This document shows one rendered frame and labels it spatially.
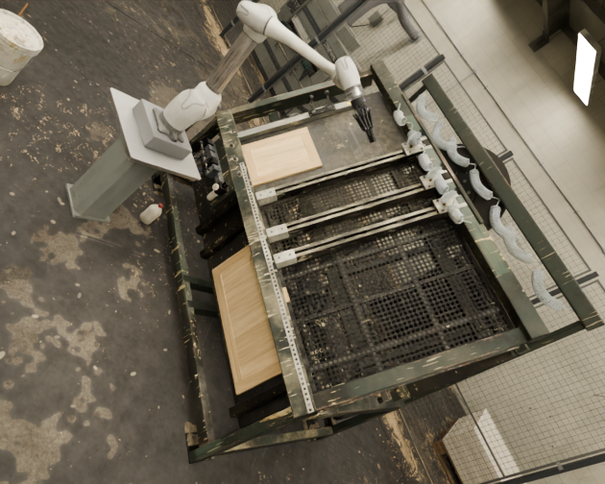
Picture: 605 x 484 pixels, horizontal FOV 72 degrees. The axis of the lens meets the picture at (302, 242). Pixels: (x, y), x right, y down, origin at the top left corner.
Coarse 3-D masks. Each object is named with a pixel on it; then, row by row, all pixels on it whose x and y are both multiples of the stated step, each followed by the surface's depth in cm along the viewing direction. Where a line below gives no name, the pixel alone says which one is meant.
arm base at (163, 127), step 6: (156, 108) 237; (156, 114) 234; (162, 114) 231; (156, 120) 233; (162, 120) 231; (162, 126) 231; (168, 126) 232; (162, 132) 230; (168, 132) 233; (174, 132) 234; (180, 132) 237; (174, 138) 233; (180, 138) 240
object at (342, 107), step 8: (344, 104) 301; (328, 112) 300; (336, 112) 302; (280, 120) 299; (288, 120) 299; (296, 120) 298; (304, 120) 300; (256, 128) 298; (264, 128) 297; (272, 128) 297; (280, 128) 299; (240, 136) 296; (248, 136) 297
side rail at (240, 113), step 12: (360, 72) 314; (324, 84) 312; (276, 96) 311; (288, 96) 309; (300, 96) 311; (324, 96) 317; (240, 108) 309; (252, 108) 307; (264, 108) 310; (276, 108) 314; (288, 108) 317; (240, 120) 314
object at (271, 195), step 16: (368, 160) 269; (384, 160) 268; (400, 160) 271; (320, 176) 267; (336, 176) 266; (352, 176) 270; (256, 192) 266; (272, 192) 265; (288, 192) 265; (304, 192) 270
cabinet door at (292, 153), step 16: (304, 128) 296; (256, 144) 293; (272, 144) 292; (288, 144) 291; (304, 144) 289; (256, 160) 286; (272, 160) 285; (288, 160) 283; (304, 160) 282; (320, 160) 280; (256, 176) 279; (272, 176) 278; (288, 176) 278
